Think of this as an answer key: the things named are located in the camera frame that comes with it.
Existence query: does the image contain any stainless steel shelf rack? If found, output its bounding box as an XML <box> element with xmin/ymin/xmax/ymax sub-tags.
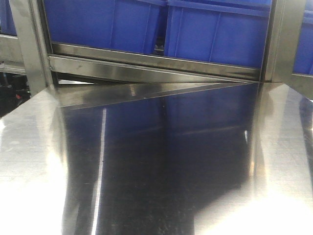
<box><xmin>10</xmin><ymin>0</ymin><xmax>313</xmax><ymax>98</ymax></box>

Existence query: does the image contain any blue plastic bin left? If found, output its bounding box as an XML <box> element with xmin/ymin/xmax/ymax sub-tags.
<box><xmin>44</xmin><ymin>0</ymin><xmax>166</xmax><ymax>54</ymax></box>

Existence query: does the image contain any blue plastic bin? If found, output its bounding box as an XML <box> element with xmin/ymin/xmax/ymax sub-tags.
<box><xmin>44</xmin><ymin>0</ymin><xmax>166</xmax><ymax>54</ymax></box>
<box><xmin>164</xmin><ymin>0</ymin><xmax>270</xmax><ymax>68</ymax></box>

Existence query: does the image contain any blue plastic bin right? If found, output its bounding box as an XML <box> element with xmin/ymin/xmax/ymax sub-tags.
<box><xmin>164</xmin><ymin>0</ymin><xmax>270</xmax><ymax>68</ymax></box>

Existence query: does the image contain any blue bin far right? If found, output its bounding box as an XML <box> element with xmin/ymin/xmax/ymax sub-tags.
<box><xmin>293</xmin><ymin>10</ymin><xmax>313</xmax><ymax>75</ymax></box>

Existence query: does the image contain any blue bin far left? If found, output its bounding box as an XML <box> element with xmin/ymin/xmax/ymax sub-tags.
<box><xmin>0</xmin><ymin>0</ymin><xmax>17</xmax><ymax>36</ymax></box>

